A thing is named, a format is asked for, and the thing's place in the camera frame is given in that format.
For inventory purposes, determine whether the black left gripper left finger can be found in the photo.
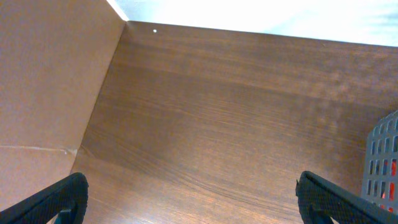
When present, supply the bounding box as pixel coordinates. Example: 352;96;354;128
1;172;88;224

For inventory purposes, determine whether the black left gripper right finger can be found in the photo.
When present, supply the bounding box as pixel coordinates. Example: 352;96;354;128
295;171;397;224

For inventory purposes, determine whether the grey plastic laundry basket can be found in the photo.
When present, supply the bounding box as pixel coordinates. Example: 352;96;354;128
361;111;398;207

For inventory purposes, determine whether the orange spaghetti packet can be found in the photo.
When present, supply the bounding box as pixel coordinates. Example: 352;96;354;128
379;158;397;215

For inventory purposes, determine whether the brown cardboard side panel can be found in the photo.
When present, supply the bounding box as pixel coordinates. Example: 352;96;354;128
1;0;124;209

